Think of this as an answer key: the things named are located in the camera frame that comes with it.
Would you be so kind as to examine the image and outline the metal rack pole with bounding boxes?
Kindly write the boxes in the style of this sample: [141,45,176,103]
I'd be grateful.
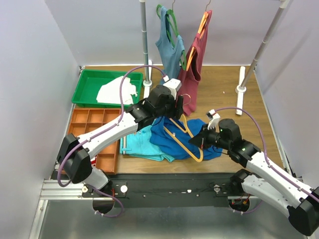
[240,0,290,89]
[139,0,152,87]

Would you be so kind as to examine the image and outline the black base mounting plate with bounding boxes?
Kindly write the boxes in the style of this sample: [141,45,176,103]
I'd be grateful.
[51,171,250,209]

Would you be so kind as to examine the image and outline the green hanger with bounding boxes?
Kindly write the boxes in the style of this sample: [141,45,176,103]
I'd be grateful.
[156,0,186,71]

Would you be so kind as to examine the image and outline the maroon hanging tank top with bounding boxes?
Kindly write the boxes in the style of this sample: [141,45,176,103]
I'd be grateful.
[178,10,212,116]

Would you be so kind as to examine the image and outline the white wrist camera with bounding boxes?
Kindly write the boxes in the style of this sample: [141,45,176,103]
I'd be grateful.
[163,79,181,99]
[206,109,220,130]

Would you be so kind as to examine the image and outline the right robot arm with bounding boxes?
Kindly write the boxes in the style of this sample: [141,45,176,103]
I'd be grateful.
[189,119,319,236]

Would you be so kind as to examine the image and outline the orange hanger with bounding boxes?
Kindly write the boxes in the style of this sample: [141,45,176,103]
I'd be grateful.
[186,1,211,71]

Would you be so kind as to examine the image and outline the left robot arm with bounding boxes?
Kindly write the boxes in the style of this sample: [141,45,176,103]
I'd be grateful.
[56,85,183,197]

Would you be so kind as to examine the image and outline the blue tank top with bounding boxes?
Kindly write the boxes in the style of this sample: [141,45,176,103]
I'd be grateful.
[150,117,222,160]

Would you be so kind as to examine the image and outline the left white rack foot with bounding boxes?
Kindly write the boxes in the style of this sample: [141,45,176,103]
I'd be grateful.
[143,60,153,98]

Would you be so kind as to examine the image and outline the white garment in tray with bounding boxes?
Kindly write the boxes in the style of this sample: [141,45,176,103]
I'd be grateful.
[96,76,138,105]

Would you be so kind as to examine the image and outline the yellow wooden hanger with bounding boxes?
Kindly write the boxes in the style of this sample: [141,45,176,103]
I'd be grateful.
[163,93,204,164]

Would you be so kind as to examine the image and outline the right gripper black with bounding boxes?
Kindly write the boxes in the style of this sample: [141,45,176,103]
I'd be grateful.
[189,123,231,149]

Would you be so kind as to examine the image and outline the right metal rack pole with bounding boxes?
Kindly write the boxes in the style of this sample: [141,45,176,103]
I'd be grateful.
[240,0,290,89]

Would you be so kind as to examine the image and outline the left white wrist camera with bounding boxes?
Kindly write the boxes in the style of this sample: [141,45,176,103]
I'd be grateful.
[163,79,181,99]

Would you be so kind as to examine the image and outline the right white rack foot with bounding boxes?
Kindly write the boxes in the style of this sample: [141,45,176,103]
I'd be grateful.
[235,66,246,116]

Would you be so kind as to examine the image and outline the grey-blue hanging tank top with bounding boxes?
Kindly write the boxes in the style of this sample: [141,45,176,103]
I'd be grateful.
[155,6,186,80]

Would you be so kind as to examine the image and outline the green plastic tray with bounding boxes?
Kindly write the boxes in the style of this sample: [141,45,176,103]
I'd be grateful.
[72,70,143,108]

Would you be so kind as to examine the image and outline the white rack foot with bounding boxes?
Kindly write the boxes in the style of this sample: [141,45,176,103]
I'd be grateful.
[235,66,246,116]
[143,60,153,98]

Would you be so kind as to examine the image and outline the left metal rack pole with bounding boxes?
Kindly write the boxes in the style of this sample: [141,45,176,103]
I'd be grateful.
[139,0,152,87]

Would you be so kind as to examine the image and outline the turquoise folded shorts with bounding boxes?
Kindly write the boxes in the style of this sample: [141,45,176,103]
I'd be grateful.
[120,126,175,162]

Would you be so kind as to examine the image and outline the aluminium frame rail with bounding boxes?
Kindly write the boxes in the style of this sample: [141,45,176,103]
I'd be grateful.
[28,178,304,239]

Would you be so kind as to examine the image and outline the orange compartment organizer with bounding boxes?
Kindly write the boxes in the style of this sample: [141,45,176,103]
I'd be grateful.
[67,108,121,174]

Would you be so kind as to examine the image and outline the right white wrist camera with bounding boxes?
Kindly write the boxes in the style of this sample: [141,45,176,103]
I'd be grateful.
[206,109,220,130]

